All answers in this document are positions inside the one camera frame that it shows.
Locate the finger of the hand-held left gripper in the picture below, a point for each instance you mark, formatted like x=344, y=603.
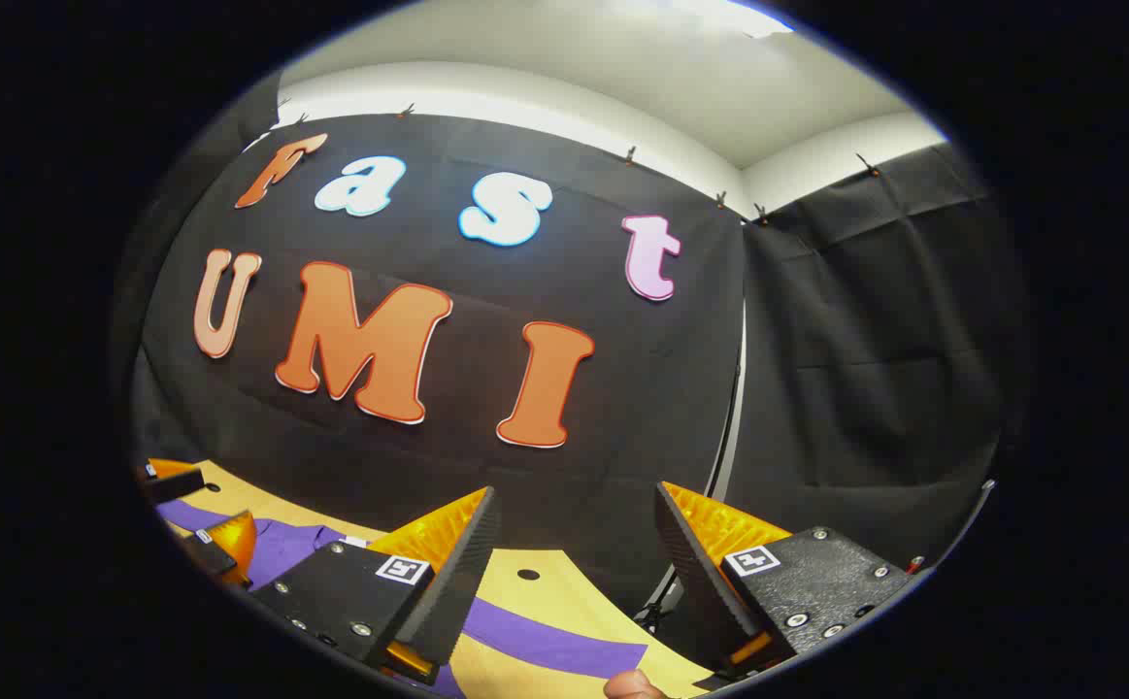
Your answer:
x=176, y=484
x=213, y=555

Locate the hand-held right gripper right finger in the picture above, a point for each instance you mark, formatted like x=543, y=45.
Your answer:
x=700, y=582

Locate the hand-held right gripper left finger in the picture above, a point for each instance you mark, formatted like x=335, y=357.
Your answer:
x=452, y=592

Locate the purple shirt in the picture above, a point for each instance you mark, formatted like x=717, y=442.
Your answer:
x=545, y=641

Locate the white backdrop stand pole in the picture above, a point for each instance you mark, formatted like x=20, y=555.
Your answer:
x=737, y=388

